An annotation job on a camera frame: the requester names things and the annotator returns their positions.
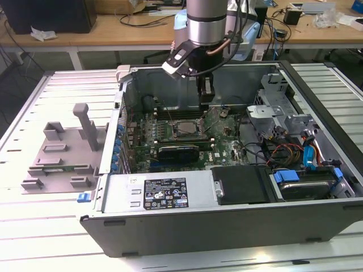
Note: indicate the hard disk in blue carrier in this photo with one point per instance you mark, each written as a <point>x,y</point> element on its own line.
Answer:
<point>306,190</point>

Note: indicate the silver square CPU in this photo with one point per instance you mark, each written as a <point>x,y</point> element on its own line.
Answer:
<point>187,128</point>

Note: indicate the grey tray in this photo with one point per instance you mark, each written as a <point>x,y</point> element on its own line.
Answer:
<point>317,8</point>

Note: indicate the brown cardboard box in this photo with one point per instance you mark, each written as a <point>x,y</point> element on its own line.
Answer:
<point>139,6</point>

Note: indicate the clear plastic wrap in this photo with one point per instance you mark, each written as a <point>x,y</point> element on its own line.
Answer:
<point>326,18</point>

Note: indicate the CPU socket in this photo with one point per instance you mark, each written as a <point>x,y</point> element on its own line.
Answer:
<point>172,132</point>

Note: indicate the thin metal locking lever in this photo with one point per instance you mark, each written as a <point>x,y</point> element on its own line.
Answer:
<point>171,117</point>

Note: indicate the blue case latch tab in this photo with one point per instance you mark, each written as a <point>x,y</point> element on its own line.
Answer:
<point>82,197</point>

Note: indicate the small black box device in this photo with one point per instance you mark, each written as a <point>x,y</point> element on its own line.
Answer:
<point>292,17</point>

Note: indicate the round coin cell battery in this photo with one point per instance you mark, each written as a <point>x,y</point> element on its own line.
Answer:
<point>223,114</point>

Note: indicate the black plastic shroud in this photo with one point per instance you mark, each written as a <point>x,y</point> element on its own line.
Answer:
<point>241,184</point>

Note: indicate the grey parts rack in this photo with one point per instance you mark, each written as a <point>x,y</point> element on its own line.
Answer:
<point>73,158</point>

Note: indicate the wooden desk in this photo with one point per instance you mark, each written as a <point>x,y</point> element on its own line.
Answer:
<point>113,37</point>

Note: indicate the white flat box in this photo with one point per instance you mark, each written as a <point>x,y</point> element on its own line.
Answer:
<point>354,24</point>

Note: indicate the black power adapter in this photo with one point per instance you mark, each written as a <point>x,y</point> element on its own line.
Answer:
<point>281,33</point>

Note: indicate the silver metal drive cage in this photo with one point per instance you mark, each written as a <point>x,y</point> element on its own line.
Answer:
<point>265,111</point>

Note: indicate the black and grey PC case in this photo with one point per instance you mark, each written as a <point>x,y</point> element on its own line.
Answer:
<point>198,232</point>

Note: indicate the black computer tower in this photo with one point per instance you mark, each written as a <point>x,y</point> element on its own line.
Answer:
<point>51,14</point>

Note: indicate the green motherboard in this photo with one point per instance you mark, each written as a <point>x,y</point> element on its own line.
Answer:
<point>221,136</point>

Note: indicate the blue card retention clip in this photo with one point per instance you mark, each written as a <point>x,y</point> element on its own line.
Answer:
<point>118,141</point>
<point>114,157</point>
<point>113,167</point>
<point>121,129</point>
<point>116,149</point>

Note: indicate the grey power supply with label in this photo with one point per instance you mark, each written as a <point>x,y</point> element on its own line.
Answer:
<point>122,192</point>

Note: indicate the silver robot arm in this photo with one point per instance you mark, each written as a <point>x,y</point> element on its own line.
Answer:
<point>207,28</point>

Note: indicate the black graphics card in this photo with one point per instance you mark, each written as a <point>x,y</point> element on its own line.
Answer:
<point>178,154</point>

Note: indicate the green RAM stick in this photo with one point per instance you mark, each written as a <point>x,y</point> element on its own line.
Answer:
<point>59,170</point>

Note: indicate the crumpled white tissue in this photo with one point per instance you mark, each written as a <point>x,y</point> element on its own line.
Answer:
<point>42,34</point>

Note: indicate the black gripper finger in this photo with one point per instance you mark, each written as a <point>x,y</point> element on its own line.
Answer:
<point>205,97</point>

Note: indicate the tall black box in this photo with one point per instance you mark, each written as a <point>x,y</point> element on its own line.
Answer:
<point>262,20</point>

